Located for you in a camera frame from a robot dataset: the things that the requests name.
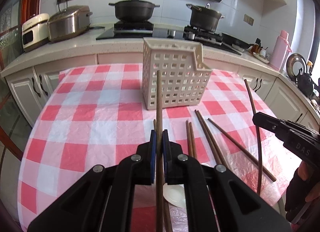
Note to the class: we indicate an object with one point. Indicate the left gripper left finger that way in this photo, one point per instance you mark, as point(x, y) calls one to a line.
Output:
point(102, 199)

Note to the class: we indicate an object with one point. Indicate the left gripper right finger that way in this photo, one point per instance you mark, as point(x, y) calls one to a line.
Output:
point(216, 199)

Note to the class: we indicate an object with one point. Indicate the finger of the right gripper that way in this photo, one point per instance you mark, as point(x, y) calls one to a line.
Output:
point(269, 123)

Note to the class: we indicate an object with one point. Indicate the white ceramic spoon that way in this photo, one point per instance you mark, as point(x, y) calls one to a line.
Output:
point(175, 195)

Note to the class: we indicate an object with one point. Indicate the dark curved chopstick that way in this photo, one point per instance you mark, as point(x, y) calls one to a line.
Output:
point(260, 158)

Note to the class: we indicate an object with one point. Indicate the right hand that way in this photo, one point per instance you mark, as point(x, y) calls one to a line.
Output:
point(303, 189)

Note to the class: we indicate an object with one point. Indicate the white lower cabinets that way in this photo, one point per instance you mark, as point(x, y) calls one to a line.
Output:
point(32, 82)

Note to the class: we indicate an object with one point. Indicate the black kettle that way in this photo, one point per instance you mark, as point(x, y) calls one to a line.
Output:
point(305, 83)

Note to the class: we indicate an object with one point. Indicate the glass pot lid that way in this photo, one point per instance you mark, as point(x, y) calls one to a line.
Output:
point(295, 65)

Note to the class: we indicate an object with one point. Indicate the small plate with food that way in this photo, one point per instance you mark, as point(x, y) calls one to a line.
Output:
point(260, 58)

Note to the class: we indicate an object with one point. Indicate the pink thermos bottle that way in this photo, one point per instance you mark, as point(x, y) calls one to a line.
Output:
point(281, 49)

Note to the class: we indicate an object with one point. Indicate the pink checkered tablecloth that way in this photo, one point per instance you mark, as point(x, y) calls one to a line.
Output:
point(97, 115)

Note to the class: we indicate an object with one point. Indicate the condiment bottles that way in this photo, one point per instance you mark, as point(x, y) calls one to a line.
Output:
point(256, 47)

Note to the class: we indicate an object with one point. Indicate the black wok pan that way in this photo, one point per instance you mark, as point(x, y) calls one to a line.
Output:
point(230, 40)

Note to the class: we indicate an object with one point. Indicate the white perforated utensil basket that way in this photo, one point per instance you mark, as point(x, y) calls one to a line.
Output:
point(184, 75)

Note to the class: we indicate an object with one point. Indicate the tall black stock pot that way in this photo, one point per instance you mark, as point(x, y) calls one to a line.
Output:
point(204, 18)

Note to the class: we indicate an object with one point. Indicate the white stone countertop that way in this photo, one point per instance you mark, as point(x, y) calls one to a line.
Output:
point(87, 44)

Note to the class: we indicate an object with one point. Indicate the black gas stove top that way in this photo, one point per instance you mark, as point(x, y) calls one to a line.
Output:
point(146, 29)

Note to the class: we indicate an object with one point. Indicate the silver rice cooker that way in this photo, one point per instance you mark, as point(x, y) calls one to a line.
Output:
point(69, 23)

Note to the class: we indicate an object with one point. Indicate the white small oven appliance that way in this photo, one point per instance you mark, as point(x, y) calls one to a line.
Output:
point(35, 32)

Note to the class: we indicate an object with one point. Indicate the black casserole pot with lid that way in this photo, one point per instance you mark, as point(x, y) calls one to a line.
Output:
point(133, 10)

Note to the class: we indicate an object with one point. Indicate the red wooden glass door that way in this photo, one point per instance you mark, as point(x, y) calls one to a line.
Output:
point(14, 127)

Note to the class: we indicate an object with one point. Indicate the gold wall switch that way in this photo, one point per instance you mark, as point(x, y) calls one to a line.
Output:
point(249, 20)

